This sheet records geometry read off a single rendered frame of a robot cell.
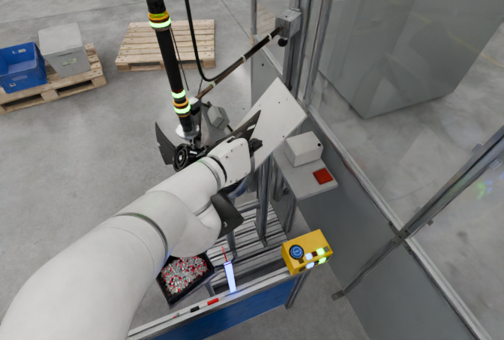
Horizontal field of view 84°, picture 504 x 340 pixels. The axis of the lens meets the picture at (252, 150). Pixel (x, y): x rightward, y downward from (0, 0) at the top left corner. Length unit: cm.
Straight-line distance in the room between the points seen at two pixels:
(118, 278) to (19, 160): 317
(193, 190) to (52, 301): 37
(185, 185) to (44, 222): 232
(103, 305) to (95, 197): 250
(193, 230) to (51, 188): 259
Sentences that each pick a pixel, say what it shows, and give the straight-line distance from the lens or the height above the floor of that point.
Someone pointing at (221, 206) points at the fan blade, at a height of 120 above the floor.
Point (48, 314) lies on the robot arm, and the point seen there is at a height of 187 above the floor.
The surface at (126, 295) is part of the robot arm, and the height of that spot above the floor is 183.
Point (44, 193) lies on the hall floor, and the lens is 302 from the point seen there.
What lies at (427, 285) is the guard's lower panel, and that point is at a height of 92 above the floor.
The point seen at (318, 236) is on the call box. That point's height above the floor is 107.
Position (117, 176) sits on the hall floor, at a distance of 281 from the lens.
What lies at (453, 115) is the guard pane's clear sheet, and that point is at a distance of 99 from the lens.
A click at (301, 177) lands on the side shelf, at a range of 151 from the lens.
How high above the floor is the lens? 209
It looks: 51 degrees down
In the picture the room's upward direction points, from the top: straight up
